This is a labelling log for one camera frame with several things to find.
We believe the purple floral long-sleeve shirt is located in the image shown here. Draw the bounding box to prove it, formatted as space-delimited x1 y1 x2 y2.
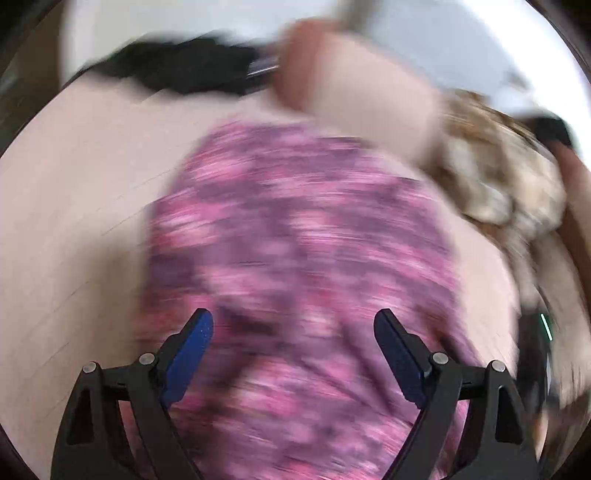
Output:
137 121 476 479

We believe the black clothes pile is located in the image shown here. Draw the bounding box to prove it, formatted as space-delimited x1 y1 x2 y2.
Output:
73 35 279 96

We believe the brown pink sofa backrest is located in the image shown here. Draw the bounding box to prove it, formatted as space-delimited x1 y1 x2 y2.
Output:
550 141 590 304

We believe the floral beige blanket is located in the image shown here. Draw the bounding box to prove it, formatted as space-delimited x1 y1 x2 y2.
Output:
431 90 566 312

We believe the black garment on backrest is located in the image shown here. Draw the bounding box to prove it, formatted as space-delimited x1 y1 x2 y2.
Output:
529 116 573 148

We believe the pink bolster cushion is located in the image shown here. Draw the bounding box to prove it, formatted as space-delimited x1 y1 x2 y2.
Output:
271 18 445 166

